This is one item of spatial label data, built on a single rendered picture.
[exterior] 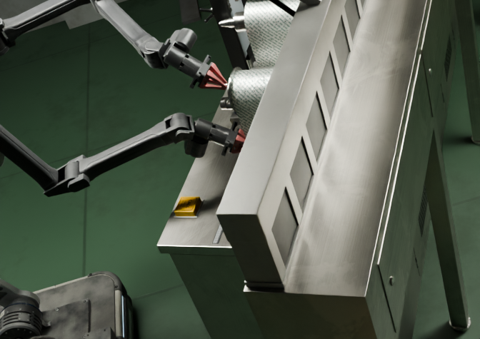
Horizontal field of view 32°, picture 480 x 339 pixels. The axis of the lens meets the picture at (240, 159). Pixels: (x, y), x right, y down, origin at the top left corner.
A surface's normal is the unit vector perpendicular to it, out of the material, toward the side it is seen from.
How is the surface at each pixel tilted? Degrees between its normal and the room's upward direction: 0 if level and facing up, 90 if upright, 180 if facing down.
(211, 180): 0
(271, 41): 92
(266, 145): 0
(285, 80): 0
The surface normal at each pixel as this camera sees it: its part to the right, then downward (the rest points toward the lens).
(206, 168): -0.27, -0.73
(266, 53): -0.25, 0.71
